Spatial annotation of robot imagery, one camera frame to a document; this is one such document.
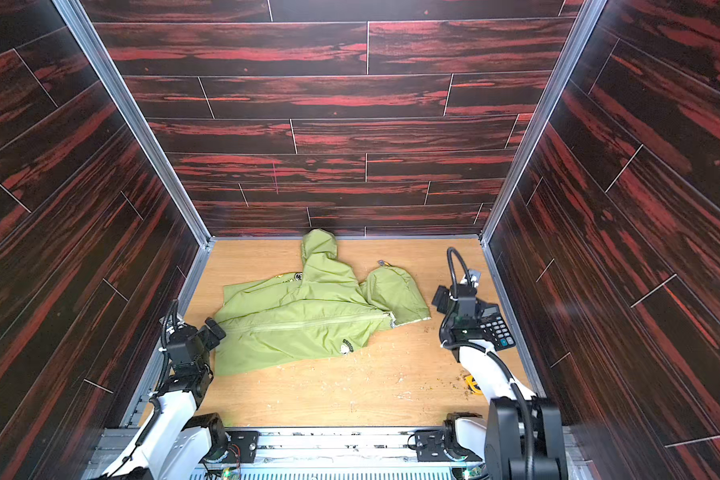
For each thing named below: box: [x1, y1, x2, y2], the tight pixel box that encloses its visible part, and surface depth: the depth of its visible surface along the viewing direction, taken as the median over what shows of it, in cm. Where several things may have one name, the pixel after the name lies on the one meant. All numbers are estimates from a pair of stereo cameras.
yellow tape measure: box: [465, 375, 483, 395], surface depth 84 cm
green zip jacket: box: [215, 228, 431, 376], surface depth 95 cm
